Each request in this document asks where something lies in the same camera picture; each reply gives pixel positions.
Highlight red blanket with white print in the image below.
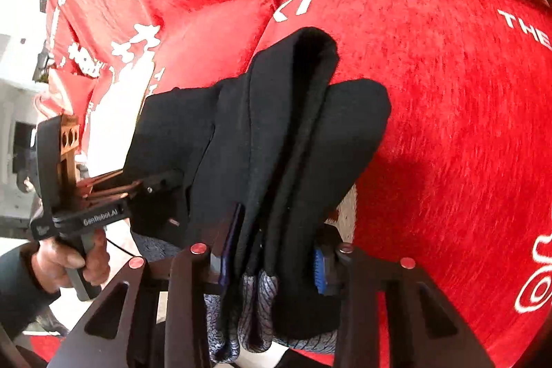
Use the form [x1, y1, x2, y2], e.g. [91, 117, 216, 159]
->
[38, 0, 551, 367]

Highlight black pants with patterned waistband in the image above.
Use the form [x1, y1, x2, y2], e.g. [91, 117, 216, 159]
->
[125, 28, 391, 362]

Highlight black sleeve left forearm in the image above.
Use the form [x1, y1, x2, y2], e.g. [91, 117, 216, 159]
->
[0, 242, 60, 339]

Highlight person's left hand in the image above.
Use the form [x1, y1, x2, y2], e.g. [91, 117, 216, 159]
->
[31, 229, 110, 294]

